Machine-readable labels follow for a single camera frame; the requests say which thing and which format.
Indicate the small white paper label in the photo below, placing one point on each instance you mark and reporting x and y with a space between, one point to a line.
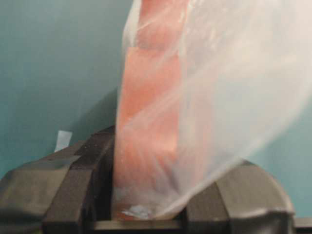
63 140

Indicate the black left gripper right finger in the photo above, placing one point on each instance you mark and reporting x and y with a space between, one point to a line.
246 200

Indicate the clear zip bag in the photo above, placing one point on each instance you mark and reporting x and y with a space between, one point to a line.
246 74

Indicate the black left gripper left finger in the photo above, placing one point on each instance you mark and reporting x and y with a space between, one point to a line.
61 192

